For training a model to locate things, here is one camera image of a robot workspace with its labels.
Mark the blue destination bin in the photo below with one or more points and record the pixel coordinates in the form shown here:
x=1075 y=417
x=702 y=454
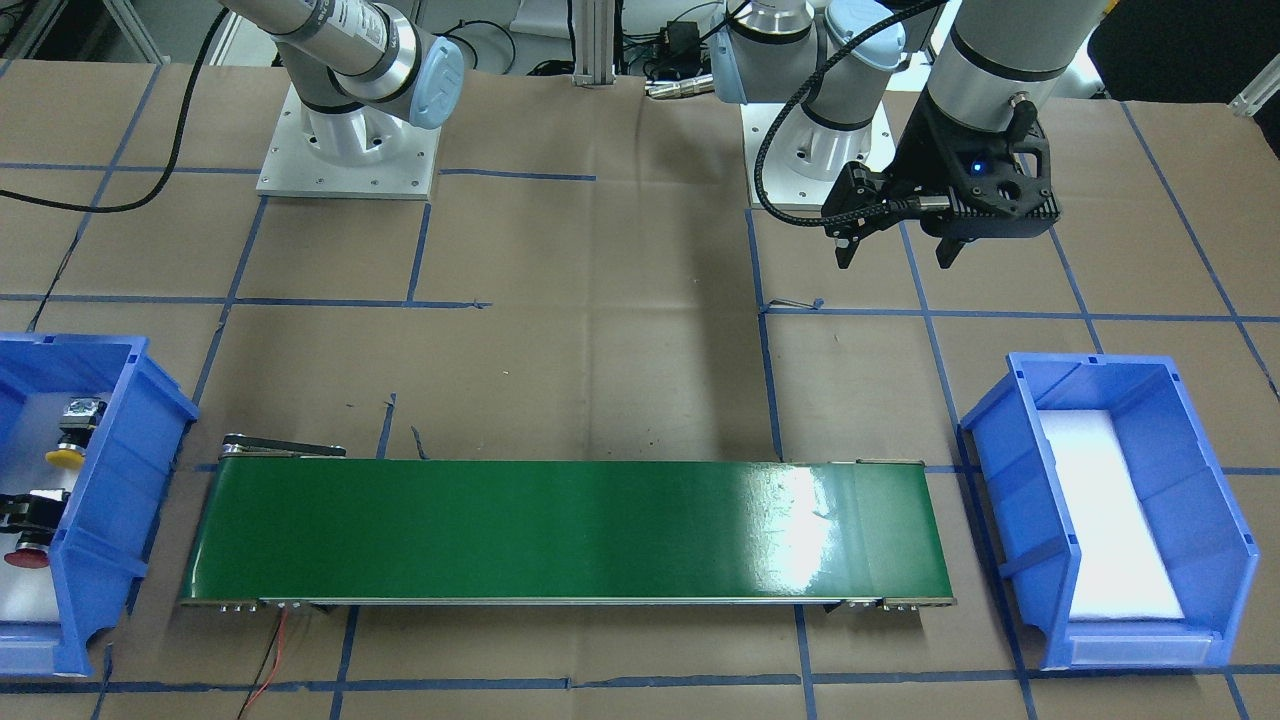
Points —
x=100 y=550

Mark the white foam pad destination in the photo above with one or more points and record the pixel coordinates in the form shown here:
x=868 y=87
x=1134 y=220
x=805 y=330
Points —
x=28 y=596

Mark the white foam pad source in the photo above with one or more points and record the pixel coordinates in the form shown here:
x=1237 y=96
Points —
x=1121 y=576

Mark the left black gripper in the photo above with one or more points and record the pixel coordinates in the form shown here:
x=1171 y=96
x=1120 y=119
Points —
x=921 y=160

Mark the blue source bin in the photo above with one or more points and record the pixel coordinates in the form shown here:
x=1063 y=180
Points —
x=1200 y=531

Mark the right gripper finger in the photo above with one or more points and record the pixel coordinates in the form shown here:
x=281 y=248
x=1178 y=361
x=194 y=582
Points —
x=38 y=511

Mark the green conveyor belt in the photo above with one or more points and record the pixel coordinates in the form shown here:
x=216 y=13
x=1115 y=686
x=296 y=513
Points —
x=338 y=531

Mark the aluminium frame post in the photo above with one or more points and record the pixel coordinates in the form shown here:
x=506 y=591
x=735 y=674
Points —
x=595 y=38

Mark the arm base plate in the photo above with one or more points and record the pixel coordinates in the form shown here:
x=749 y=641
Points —
x=362 y=154
x=804 y=159

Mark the red push button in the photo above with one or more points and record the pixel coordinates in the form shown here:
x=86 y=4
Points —
x=31 y=547

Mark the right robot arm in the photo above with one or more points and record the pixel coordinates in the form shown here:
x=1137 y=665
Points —
x=123 y=193

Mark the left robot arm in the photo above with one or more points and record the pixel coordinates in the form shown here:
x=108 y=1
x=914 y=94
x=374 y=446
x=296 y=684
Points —
x=835 y=62

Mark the yellow push button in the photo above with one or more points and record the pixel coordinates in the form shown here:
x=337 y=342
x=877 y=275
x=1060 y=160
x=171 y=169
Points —
x=78 y=421

